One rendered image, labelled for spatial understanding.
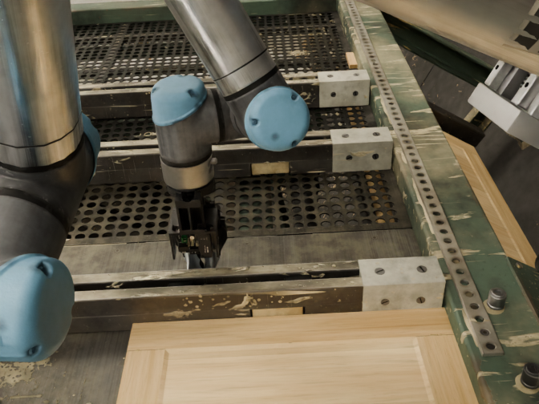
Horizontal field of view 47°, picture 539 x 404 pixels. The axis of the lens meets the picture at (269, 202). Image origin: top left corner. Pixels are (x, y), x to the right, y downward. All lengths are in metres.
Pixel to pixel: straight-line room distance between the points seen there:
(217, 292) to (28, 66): 0.60
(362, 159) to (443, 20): 1.14
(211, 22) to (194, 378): 0.49
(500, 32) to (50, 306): 0.35
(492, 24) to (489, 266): 0.88
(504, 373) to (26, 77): 0.70
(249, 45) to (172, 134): 0.19
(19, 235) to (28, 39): 0.14
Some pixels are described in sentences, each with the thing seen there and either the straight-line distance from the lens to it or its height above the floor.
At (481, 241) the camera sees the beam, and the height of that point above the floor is 0.83.
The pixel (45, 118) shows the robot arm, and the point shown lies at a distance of 0.46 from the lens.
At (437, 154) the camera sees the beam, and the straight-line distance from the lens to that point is 1.33.
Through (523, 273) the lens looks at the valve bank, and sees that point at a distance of 1.07.
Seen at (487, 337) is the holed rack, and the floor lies 0.88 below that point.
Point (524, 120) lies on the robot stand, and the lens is 0.89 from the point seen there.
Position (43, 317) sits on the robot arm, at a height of 1.46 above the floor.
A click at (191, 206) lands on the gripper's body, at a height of 1.31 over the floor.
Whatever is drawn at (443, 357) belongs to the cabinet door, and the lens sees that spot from 0.95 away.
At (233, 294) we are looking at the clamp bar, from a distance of 0.96.
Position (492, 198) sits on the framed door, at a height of 0.31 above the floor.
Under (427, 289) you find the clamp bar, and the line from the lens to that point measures 0.99.
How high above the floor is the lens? 1.48
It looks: 17 degrees down
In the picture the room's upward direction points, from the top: 67 degrees counter-clockwise
